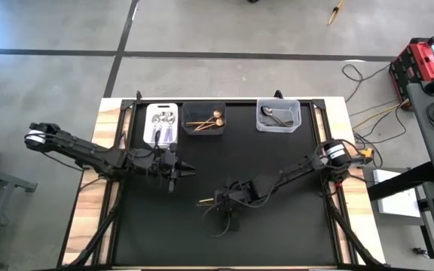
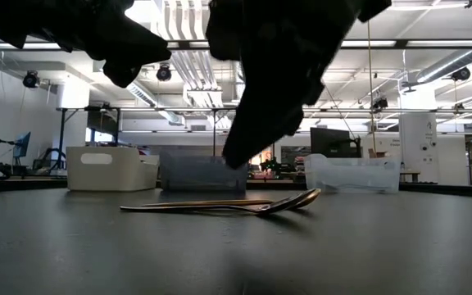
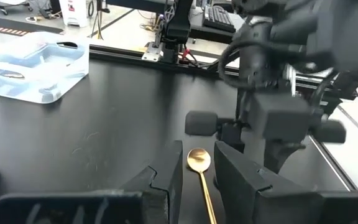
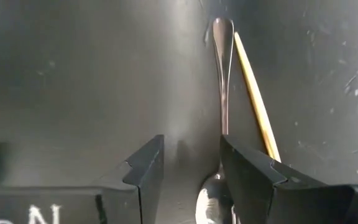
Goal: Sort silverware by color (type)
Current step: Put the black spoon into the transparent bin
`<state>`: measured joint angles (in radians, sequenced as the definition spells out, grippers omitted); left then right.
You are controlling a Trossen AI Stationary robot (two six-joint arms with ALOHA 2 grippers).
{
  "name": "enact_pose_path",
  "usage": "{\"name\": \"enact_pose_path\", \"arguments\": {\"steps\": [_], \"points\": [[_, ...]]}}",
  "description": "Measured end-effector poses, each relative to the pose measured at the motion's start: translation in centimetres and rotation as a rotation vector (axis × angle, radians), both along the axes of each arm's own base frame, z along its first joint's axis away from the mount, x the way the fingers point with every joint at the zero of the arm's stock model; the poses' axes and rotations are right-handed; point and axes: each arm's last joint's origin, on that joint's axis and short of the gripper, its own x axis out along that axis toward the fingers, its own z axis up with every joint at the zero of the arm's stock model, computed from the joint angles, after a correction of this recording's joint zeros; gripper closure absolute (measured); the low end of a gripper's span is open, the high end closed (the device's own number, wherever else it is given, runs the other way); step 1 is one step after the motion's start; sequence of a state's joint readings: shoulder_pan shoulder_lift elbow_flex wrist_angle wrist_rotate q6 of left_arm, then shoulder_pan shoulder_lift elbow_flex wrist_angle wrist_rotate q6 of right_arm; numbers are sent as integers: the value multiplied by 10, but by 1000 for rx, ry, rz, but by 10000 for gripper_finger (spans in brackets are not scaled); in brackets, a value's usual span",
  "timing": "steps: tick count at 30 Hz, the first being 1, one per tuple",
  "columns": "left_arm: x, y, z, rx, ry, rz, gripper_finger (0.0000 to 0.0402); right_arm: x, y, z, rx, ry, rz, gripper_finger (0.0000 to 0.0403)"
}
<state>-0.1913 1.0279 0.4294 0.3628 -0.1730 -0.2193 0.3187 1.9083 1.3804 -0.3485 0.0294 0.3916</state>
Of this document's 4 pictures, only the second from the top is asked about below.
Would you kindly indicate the clear plastic bin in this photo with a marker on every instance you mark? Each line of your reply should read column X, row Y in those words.
column 355, row 174

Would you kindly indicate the black ceiling camera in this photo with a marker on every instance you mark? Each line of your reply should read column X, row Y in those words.
column 163, row 73
column 31, row 80
column 461, row 73
column 379, row 103

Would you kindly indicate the dark slim metal spoon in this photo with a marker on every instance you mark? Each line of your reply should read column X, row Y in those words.
column 277, row 208

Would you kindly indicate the black table mat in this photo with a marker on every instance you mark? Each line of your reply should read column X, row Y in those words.
column 236, row 262

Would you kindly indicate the black computer monitor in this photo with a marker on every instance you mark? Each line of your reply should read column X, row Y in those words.
column 330, row 141

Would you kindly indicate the gold metal spoon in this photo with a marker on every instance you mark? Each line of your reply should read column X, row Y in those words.
column 311, row 194

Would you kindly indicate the white square pillar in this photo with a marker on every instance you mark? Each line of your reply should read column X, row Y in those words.
column 418, row 164

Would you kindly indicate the dark grey translucent bin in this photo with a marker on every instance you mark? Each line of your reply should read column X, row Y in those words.
column 199, row 178

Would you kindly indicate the silver ventilation duct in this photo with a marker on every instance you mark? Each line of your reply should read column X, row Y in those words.
column 445, row 65

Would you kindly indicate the small tilted monitor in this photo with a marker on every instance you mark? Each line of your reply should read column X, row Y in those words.
column 23, row 145

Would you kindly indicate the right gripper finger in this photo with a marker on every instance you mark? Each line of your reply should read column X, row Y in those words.
column 273, row 110

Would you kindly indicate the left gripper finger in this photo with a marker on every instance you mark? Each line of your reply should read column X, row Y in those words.
column 121, row 73
column 137, row 43

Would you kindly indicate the white plastic bin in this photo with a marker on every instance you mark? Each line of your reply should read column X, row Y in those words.
column 113, row 172

